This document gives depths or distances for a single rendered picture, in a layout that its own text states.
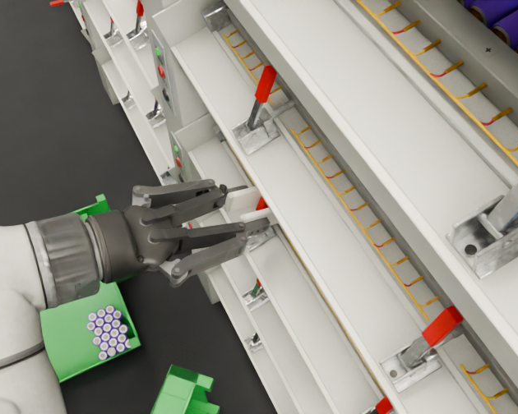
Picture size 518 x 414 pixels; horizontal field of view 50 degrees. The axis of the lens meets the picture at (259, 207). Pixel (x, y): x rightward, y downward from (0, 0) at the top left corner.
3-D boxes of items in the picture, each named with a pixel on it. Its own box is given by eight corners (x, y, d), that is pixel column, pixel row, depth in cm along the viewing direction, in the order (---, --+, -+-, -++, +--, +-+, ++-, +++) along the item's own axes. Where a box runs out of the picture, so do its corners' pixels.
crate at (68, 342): (142, 345, 122) (141, 344, 114) (50, 387, 117) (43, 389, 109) (90, 220, 126) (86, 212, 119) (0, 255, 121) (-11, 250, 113)
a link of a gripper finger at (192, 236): (148, 228, 60) (150, 239, 59) (245, 217, 64) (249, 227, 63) (145, 250, 63) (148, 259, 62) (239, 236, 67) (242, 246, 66)
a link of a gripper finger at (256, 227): (228, 227, 64) (239, 246, 63) (266, 216, 66) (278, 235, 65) (226, 234, 65) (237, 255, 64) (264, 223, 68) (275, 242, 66)
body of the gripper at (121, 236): (80, 241, 64) (158, 222, 68) (104, 302, 60) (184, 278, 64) (79, 199, 59) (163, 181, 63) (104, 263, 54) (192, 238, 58)
